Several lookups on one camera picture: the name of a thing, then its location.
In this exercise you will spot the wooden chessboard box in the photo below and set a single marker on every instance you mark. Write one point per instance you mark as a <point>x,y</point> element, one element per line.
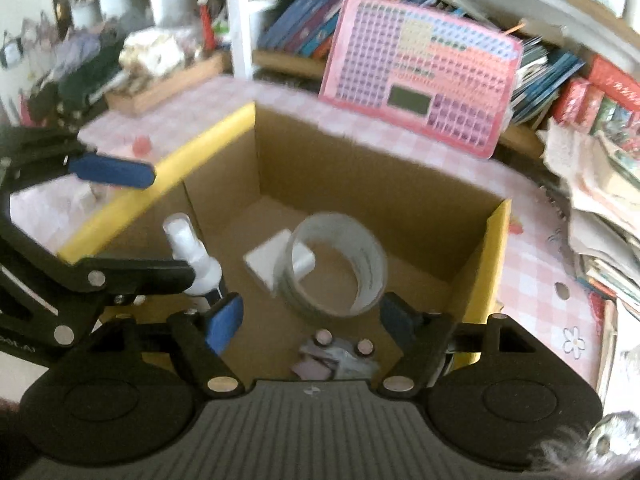
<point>160,92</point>

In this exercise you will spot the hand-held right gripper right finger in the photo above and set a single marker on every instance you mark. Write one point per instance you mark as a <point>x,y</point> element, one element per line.
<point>397,321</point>

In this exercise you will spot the stack of books and papers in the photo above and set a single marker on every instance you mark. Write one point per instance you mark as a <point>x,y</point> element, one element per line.
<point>600,200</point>

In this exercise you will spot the white bookshelf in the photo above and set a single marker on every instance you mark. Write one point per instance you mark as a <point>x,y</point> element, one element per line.
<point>237,20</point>

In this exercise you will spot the grey fuzzy cloth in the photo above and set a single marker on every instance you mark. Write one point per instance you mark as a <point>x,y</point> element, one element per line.
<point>600,440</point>

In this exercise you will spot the white spray bottle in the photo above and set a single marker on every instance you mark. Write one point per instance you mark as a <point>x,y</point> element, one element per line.
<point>197,265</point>

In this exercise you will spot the yellow cardboard box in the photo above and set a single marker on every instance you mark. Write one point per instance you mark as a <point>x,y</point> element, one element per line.
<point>350,185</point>

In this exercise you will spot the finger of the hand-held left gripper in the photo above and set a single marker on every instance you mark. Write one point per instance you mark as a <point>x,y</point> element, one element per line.
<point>115,170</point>
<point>140,275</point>

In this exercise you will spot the pink learning board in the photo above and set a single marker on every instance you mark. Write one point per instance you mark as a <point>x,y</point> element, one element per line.
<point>400,60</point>

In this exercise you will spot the row of blue books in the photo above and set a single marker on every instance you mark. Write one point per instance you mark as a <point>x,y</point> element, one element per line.
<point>300,25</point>

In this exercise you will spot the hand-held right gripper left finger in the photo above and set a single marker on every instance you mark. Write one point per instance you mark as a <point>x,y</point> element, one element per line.
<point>225,322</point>

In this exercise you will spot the white ribbed charger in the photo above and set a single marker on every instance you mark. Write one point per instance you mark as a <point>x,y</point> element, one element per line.
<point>265,260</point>

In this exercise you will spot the purple cloth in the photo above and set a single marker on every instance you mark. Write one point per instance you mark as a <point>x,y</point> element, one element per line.
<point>75,52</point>

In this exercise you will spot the red boxed book set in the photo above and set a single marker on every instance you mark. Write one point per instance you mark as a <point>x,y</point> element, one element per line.
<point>595,90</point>

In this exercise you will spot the red pen toy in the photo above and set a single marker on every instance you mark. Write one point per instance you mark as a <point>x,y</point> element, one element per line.
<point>205,22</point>

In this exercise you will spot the dark clothes pile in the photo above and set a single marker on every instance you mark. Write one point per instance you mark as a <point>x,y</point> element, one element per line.
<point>80,85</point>

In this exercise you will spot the white tape roll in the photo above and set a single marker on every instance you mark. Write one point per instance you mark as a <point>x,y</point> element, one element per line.
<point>371,265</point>

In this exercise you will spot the purple toy car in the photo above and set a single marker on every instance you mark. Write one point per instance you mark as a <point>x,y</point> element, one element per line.
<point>340,360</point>

